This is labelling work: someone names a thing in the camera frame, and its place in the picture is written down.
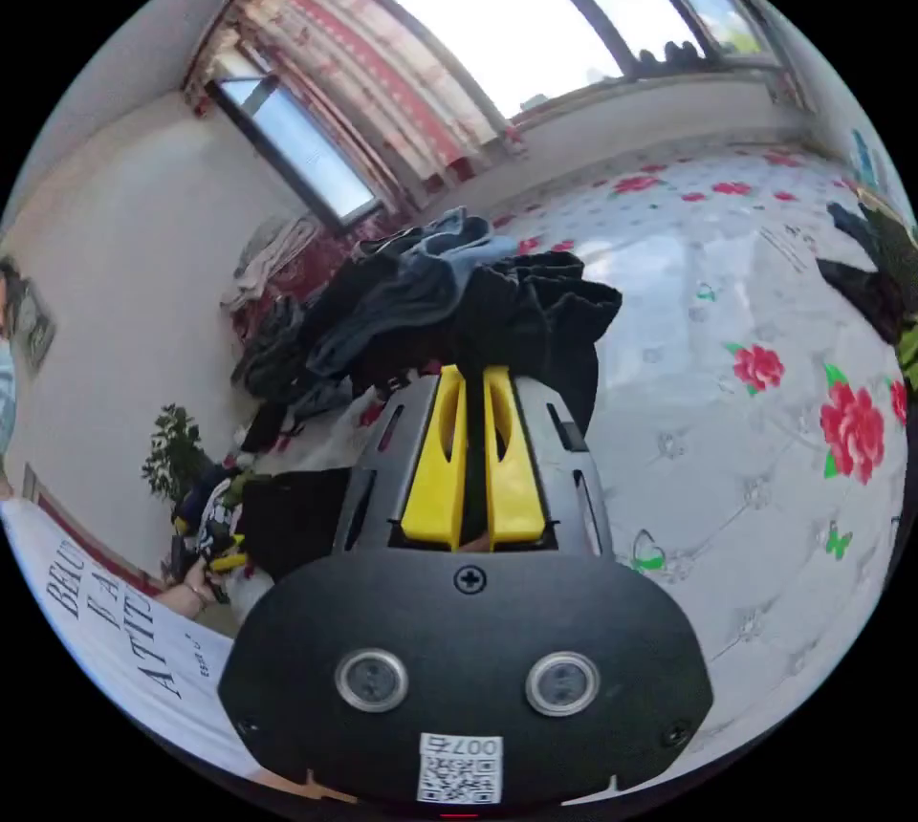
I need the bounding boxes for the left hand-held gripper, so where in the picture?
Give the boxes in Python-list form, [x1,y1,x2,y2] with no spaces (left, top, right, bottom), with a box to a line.
[203,534,248,607]

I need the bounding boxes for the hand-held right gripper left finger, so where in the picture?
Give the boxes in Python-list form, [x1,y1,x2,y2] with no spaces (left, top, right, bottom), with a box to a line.
[400,365,469,552]

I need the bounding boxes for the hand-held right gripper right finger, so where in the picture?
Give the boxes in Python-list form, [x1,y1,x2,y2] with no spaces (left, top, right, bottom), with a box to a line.
[482,366,551,552]

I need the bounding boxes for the black long pants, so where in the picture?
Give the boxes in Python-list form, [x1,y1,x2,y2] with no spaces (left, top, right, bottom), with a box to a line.
[240,250,623,581]

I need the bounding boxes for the person's right forearm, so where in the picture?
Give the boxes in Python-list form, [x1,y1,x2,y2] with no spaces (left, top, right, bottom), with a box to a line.
[243,767,360,806]

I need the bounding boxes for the person's left forearm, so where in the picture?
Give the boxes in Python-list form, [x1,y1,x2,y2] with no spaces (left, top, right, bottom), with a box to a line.
[152,581,196,622]

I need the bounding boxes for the person's left hand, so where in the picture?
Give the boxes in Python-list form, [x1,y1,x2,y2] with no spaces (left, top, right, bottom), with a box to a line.
[183,560,224,616]

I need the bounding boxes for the green potted plant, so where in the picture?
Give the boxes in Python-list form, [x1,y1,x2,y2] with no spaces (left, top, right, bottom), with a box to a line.
[140,402,210,536]

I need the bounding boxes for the person's body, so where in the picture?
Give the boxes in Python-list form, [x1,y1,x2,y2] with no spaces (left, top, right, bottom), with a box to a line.
[0,255,261,786]

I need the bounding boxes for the pile of clothes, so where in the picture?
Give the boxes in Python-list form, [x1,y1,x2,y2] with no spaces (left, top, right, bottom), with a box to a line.
[230,205,519,454]

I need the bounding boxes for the bed with floral sheet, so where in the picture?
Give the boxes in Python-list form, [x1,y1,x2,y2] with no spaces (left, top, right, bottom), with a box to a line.
[236,141,913,769]

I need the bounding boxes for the small dark-framed window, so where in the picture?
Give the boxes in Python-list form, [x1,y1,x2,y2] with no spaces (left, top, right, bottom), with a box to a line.
[206,73,383,229]

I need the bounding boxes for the red patterned curtain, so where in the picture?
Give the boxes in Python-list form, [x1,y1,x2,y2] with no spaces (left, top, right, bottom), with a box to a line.
[185,0,529,223]

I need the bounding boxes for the black and green clothes heap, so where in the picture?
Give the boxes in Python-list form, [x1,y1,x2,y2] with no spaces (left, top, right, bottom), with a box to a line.
[816,189,918,397]

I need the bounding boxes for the large arched window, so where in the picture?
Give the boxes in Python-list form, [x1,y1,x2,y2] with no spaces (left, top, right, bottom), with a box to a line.
[315,0,784,122]

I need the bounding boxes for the framed wall picture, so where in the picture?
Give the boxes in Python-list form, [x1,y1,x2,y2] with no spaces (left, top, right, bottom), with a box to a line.
[15,280,58,376]

